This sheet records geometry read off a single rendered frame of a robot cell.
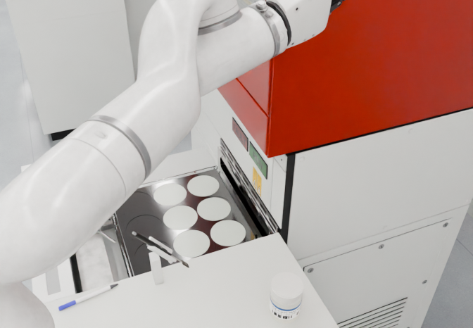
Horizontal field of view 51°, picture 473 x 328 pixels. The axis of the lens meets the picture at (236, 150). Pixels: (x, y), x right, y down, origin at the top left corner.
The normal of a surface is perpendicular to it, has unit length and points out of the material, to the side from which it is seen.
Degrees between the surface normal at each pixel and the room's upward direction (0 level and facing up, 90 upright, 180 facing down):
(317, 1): 98
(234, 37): 68
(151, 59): 47
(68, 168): 20
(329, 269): 90
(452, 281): 0
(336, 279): 90
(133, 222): 0
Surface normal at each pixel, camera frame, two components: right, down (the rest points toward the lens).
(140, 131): 0.65, -0.33
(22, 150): 0.00, -0.79
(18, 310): 0.68, -0.52
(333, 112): 0.37, 0.57
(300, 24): 0.61, 0.63
